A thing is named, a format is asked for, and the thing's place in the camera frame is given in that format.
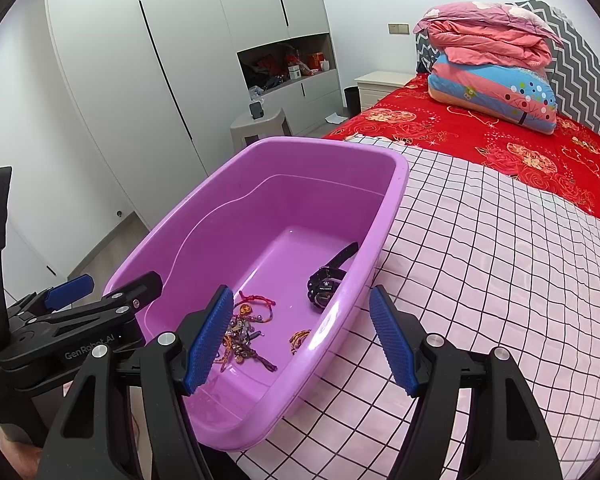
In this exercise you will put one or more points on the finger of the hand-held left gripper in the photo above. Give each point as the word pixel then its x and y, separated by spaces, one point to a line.
pixel 70 292
pixel 140 287

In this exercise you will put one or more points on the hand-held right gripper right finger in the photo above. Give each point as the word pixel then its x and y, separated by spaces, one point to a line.
pixel 392 345

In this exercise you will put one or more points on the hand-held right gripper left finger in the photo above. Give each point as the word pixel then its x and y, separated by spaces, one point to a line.
pixel 207 345

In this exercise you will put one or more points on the black digital wristwatch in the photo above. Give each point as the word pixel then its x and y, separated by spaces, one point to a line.
pixel 325 282

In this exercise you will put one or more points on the purple plastic basin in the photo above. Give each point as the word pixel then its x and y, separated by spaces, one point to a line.
pixel 280 200

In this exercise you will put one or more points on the person's left hand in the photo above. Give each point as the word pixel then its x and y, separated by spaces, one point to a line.
pixel 17 462

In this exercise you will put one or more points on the grey plastic stool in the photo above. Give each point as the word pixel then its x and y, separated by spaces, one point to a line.
pixel 260 132

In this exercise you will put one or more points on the red floral bedsheet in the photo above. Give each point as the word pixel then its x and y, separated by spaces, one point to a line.
pixel 455 125

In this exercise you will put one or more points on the white wardrobe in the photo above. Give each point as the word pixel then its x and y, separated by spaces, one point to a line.
pixel 180 60

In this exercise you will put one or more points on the white paper scrap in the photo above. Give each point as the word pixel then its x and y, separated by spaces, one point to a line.
pixel 335 118

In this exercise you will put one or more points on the black waste bin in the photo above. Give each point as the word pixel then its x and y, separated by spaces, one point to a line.
pixel 351 102

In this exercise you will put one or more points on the white nightstand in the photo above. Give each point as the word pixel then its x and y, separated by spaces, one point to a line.
pixel 375 87

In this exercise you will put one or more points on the white jar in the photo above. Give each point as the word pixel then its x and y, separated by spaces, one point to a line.
pixel 294 71

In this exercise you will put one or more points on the colourful striped pillow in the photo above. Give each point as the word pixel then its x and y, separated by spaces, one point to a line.
pixel 480 85

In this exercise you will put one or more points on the red box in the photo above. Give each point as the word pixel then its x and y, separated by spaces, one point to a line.
pixel 315 57

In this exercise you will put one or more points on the folded pink quilt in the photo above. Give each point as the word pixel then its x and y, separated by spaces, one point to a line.
pixel 480 35

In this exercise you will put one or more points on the grey zigzag pillow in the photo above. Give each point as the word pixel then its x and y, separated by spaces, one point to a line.
pixel 590 85

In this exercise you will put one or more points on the wall socket plate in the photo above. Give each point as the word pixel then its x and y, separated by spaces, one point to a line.
pixel 399 28

